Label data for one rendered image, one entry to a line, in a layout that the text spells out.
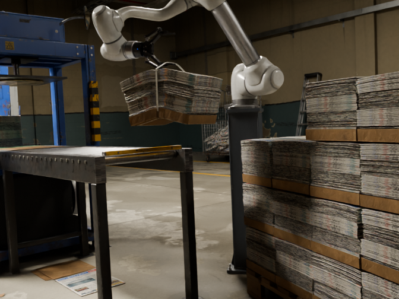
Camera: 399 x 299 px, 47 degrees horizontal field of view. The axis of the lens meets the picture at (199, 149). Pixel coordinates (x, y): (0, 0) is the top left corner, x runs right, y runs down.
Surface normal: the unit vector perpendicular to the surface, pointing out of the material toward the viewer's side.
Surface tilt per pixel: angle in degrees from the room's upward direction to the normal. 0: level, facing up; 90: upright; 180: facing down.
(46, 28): 90
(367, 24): 90
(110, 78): 90
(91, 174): 90
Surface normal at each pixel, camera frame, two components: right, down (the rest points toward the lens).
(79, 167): -0.76, 0.07
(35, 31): 0.65, 0.01
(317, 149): -0.92, 0.07
